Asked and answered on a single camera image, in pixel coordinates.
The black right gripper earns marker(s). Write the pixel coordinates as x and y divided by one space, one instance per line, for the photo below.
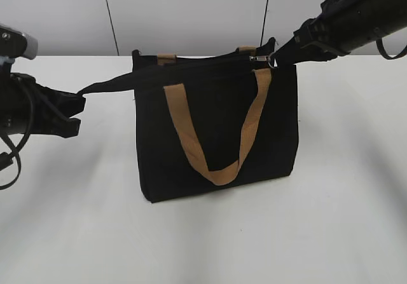
314 41

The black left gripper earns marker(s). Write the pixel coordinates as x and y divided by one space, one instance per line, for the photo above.
53 110

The black canvas tote bag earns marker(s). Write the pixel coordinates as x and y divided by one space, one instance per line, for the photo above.
220 91

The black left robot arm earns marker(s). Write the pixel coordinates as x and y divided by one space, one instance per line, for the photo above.
17 105

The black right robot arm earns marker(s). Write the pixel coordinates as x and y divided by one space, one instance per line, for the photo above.
342 27

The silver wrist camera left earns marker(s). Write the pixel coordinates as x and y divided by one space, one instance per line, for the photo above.
15 43

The front tan webbing handle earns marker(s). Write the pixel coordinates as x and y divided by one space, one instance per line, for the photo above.
180 113

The tan webbing handle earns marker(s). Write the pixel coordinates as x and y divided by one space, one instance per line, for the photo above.
180 113
163 59

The rear tan webbing handle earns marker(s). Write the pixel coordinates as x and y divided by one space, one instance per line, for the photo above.
163 59

